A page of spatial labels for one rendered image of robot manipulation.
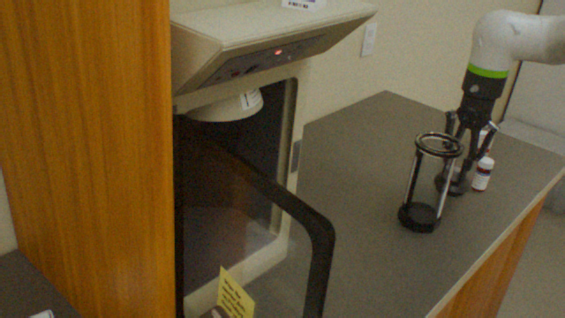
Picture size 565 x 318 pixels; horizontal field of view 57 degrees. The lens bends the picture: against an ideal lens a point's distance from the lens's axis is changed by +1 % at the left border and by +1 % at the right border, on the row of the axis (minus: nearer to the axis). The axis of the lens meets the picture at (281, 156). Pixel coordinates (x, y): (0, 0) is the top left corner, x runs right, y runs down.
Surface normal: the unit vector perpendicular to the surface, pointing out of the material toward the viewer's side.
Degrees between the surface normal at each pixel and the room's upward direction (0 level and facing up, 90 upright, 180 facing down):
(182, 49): 90
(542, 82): 90
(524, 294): 0
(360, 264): 0
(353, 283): 0
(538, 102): 90
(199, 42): 90
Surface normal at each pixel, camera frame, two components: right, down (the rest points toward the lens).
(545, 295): 0.09, -0.86
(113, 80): -0.67, 0.32
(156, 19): 0.74, 0.39
